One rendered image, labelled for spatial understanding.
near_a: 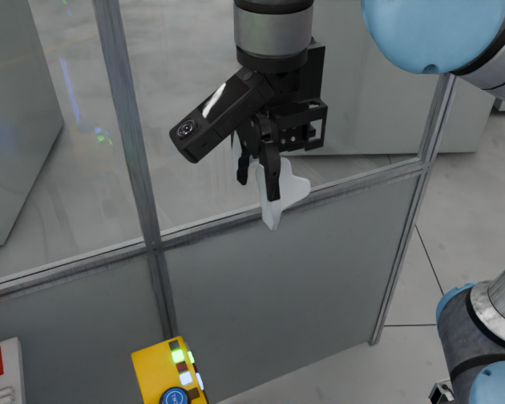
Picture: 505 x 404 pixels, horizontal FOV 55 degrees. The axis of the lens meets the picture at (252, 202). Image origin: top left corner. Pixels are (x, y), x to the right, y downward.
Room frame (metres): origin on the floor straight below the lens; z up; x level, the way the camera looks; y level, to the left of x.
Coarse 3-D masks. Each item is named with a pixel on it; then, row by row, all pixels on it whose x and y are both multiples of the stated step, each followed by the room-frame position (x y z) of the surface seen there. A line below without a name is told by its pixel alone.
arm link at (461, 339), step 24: (456, 288) 0.50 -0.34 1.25; (480, 288) 0.46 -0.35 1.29; (504, 288) 0.43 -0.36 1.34; (456, 312) 0.45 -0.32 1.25; (480, 312) 0.42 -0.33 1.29; (504, 312) 0.41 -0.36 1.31; (456, 336) 0.42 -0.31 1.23; (480, 336) 0.40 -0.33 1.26; (504, 336) 0.39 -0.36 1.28; (456, 360) 0.39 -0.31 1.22
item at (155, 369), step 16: (144, 352) 0.49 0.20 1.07; (160, 352) 0.49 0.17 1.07; (144, 368) 0.46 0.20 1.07; (160, 368) 0.46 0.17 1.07; (176, 368) 0.46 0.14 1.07; (192, 368) 0.46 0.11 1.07; (144, 384) 0.43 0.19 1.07; (160, 384) 0.43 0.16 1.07; (176, 384) 0.43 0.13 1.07; (192, 384) 0.43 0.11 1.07; (144, 400) 0.40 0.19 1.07; (160, 400) 0.40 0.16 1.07; (192, 400) 0.40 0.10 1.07
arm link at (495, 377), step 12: (468, 360) 0.38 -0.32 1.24; (480, 360) 0.37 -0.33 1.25; (492, 360) 0.37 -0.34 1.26; (504, 360) 0.36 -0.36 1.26; (456, 372) 0.37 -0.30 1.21; (468, 372) 0.36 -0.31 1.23; (480, 372) 0.34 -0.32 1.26; (492, 372) 0.34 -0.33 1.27; (504, 372) 0.34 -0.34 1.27; (456, 384) 0.35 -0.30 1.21; (468, 384) 0.34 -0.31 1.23; (480, 384) 0.32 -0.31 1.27; (492, 384) 0.32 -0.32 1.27; (504, 384) 0.32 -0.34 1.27; (456, 396) 0.34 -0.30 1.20; (468, 396) 0.32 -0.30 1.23; (480, 396) 0.31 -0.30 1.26; (492, 396) 0.31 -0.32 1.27; (504, 396) 0.31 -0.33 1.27
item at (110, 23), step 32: (96, 0) 0.83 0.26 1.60; (128, 64) 0.84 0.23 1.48; (128, 96) 0.84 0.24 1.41; (448, 96) 1.18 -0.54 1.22; (128, 128) 0.83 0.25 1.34; (128, 160) 0.83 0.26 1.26; (320, 192) 1.03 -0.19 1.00; (352, 192) 1.07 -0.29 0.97; (416, 192) 1.17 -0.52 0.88; (224, 224) 0.91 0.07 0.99; (96, 256) 0.80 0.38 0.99; (128, 256) 0.81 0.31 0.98; (160, 256) 0.84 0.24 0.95; (0, 288) 0.70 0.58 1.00; (32, 288) 0.72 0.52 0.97; (160, 288) 0.83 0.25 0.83; (384, 320) 1.18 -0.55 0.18
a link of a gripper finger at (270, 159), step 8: (264, 136) 0.43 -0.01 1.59; (264, 144) 0.41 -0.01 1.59; (272, 144) 0.41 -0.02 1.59; (264, 152) 0.41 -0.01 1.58; (272, 152) 0.41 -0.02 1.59; (264, 160) 0.41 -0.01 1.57; (272, 160) 0.40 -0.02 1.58; (280, 160) 0.41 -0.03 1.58; (264, 168) 0.41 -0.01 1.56; (272, 168) 0.40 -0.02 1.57; (280, 168) 0.40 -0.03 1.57; (272, 176) 0.40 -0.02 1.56; (272, 184) 0.40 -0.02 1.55; (272, 192) 0.40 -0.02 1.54; (272, 200) 0.40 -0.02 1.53
